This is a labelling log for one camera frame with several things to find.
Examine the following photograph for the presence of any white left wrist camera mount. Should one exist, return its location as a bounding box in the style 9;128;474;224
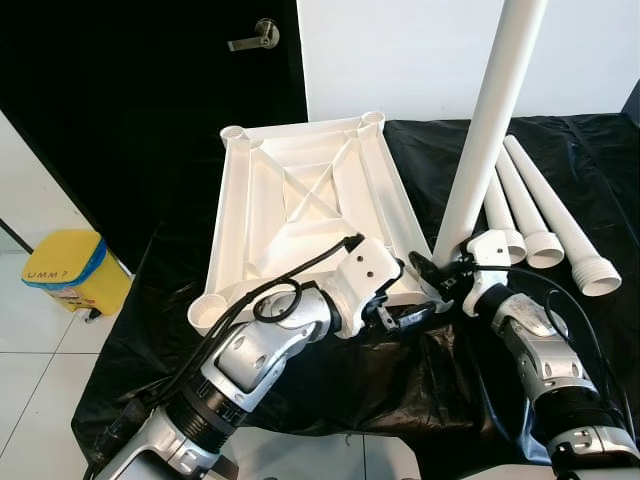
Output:
332;240;406;339

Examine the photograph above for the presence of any white plastic table top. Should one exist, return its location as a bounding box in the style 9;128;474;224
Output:
187;110;441;336

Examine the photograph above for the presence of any yellow bin with blue band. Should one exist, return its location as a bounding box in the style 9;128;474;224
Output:
22;228;133;319

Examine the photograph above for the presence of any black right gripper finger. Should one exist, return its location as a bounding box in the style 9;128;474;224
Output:
407;250;453;301

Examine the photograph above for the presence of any white plastic table leg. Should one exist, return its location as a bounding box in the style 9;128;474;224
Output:
483;165;528;263
433;0;549;263
495;145;567;271
503;135;622;298

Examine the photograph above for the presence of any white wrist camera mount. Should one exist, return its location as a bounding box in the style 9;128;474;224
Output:
332;240;406;339
462;230;513;319

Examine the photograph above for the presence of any black vertical wall post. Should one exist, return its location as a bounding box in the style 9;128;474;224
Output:
618;80;640;129

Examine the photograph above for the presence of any silver door lever handle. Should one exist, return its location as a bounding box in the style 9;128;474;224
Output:
227;18;281;53

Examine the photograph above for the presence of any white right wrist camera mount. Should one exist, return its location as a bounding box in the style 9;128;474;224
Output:
462;230;513;319

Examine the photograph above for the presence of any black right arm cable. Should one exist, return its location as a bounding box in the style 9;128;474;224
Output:
455;262;626;441

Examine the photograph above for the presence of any black plastic cover sheet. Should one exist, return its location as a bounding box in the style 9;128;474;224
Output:
70;113;640;471

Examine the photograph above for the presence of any black door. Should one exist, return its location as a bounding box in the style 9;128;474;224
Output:
0;0;309;271

